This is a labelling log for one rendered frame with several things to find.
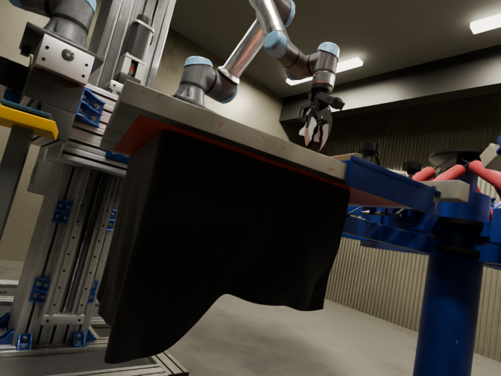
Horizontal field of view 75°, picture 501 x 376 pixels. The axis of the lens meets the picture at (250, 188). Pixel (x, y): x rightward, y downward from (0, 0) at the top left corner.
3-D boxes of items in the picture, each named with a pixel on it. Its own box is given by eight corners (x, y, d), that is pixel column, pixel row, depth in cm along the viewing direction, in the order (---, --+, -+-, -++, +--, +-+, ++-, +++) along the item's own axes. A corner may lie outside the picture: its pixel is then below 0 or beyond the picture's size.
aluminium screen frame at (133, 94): (119, 101, 50) (126, 78, 51) (98, 148, 102) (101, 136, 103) (429, 210, 86) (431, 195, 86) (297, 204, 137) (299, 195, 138)
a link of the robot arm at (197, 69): (174, 83, 143) (181, 55, 145) (197, 96, 152) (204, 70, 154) (189, 78, 134) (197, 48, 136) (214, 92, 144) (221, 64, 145)
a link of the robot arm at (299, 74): (280, 51, 118) (305, 43, 110) (298, 66, 125) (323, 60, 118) (276, 71, 117) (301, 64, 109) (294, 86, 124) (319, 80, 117)
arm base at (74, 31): (33, 45, 111) (42, 19, 113) (80, 66, 121) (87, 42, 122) (39, 31, 100) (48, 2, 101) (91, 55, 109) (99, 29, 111)
